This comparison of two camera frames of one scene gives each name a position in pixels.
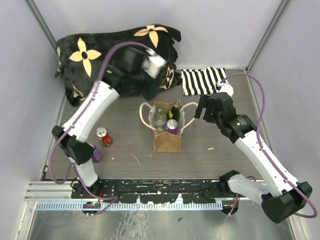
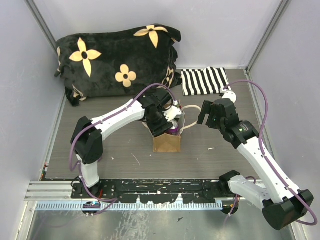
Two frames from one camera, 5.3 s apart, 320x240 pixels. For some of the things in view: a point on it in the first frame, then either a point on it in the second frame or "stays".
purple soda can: [172, 126] stays
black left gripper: [147, 91] to [156, 130]
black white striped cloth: [196, 82] stays
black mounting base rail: [154, 192] stays
